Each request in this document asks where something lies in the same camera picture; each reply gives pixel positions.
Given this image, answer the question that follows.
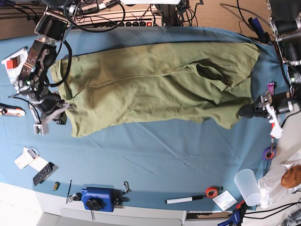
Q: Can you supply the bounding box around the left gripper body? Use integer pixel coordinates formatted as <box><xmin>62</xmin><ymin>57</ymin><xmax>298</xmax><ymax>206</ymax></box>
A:
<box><xmin>255</xmin><ymin>91</ymin><xmax>283</xmax><ymax>132</ymax></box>

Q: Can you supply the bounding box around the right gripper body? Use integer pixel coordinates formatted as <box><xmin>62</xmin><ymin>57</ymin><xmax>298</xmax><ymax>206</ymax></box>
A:
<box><xmin>41</xmin><ymin>103</ymin><xmax>77</xmax><ymax>124</ymax></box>

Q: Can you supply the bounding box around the olive green t-shirt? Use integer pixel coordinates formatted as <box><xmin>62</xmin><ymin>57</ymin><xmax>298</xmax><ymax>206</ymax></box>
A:
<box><xmin>49</xmin><ymin>42</ymin><xmax>261</xmax><ymax>138</ymax></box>

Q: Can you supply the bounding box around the orange screwdriver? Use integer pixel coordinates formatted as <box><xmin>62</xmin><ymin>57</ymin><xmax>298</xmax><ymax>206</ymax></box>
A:
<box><xmin>271</xmin><ymin>123</ymin><xmax>275</xmax><ymax>151</ymax></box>

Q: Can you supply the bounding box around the purple tape roll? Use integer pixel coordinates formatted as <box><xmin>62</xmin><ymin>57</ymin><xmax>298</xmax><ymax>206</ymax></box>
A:
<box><xmin>262</xmin><ymin>147</ymin><xmax>277</xmax><ymax>161</ymax></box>

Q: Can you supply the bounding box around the purple tube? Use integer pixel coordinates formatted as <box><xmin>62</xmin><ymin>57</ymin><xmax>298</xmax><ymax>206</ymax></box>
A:
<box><xmin>267</xmin><ymin>82</ymin><xmax>277</xmax><ymax>96</ymax></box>

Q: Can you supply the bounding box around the brown wooden object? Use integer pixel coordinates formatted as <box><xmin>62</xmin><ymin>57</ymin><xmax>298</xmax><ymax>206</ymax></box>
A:
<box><xmin>281</xmin><ymin>165</ymin><xmax>301</xmax><ymax>188</ymax></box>

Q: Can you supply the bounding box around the white card packet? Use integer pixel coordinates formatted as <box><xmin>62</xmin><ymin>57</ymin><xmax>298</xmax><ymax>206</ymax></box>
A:
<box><xmin>14</xmin><ymin>147</ymin><xmax>48</xmax><ymax>171</ymax></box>

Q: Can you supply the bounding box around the orange white utility knife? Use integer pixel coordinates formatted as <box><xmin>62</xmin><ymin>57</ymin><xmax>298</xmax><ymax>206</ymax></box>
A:
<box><xmin>0</xmin><ymin>103</ymin><xmax>26</xmax><ymax>117</ymax></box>

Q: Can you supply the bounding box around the translucent plastic cup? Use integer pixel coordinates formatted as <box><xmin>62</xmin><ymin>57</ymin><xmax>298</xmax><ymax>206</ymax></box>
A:
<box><xmin>234</xmin><ymin>169</ymin><xmax>261</xmax><ymax>207</ymax></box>

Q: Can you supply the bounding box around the white plastic bag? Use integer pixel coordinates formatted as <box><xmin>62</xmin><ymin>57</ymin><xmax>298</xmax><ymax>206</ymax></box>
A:
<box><xmin>258</xmin><ymin>150</ymin><xmax>301</xmax><ymax>209</ymax></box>

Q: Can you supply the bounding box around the black remote control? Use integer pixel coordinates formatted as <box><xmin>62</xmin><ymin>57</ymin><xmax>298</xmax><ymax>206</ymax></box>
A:
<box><xmin>33</xmin><ymin>162</ymin><xmax>55</xmax><ymax>186</ymax></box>

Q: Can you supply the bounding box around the small yellow battery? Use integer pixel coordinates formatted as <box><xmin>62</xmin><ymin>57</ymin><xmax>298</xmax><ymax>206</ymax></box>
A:
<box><xmin>53</xmin><ymin>181</ymin><xmax>60</xmax><ymax>191</ymax></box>

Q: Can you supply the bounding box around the paper with orange block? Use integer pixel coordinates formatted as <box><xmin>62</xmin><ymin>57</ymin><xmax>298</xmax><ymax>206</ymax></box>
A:
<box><xmin>1</xmin><ymin>47</ymin><xmax>28</xmax><ymax>85</ymax></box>

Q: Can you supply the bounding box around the white paper note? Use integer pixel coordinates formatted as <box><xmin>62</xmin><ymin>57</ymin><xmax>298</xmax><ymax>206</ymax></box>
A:
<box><xmin>213</xmin><ymin>190</ymin><xmax>237</xmax><ymax>211</ymax></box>

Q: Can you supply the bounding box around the red tape roll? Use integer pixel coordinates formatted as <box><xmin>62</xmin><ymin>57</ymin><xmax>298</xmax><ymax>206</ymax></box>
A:
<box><xmin>206</xmin><ymin>186</ymin><xmax>220</xmax><ymax>199</ymax></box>

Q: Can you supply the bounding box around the blue table clamp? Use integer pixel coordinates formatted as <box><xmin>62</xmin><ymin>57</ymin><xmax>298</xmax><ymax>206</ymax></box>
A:
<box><xmin>67</xmin><ymin>187</ymin><xmax>122</xmax><ymax>221</ymax></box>

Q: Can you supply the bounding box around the metal carabiner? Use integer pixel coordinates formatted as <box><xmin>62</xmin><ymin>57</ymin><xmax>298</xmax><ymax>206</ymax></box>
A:
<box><xmin>120</xmin><ymin>181</ymin><xmax>131</xmax><ymax>195</ymax></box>

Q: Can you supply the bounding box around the blue table cloth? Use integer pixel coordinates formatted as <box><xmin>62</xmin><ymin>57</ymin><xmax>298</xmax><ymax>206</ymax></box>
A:
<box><xmin>0</xmin><ymin>26</ymin><xmax>292</xmax><ymax>211</ymax></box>

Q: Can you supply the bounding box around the blue bar clamp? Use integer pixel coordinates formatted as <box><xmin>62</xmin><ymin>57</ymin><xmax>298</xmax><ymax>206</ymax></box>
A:
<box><xmin>218</xmin><ymin>201</ymin><xmax>247</xmax><ymax>226</ymax></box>

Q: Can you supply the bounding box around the white black marker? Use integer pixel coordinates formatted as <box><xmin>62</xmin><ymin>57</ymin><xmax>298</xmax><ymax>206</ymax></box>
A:
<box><xmin>165</xmin><ymin>195</ymin><xmax>207</xmax><ymax>204</ymax></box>

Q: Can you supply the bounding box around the black power strip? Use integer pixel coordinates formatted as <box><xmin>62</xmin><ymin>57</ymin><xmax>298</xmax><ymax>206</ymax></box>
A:
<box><xmin>120</xmin><ymin>20</ymin><xmax>162</xmax><ymax>27</ymax></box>

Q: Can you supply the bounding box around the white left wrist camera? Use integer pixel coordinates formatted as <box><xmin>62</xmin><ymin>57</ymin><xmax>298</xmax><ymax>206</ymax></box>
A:
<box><xmin>270</xmin><ymin>123</ymin><xmax>283</xmax><ymax>139</ymax></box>

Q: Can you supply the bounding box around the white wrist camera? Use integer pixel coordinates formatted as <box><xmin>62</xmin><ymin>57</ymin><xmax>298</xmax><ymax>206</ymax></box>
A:
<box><xmin>270</xmin><ymin>123</ymin><xmax>283</xmax><ymax>139</ymax></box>
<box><xmin>33</xmin><ymin>124</ymin><xmax>49</xmax><ymax>136</ymax></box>

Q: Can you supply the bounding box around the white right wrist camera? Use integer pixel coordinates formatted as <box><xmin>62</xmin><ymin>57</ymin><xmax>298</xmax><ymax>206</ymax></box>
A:
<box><xmin>33</xmin><ymin>124</ymin><xmax>49</xmax><ymax>136</ymax></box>

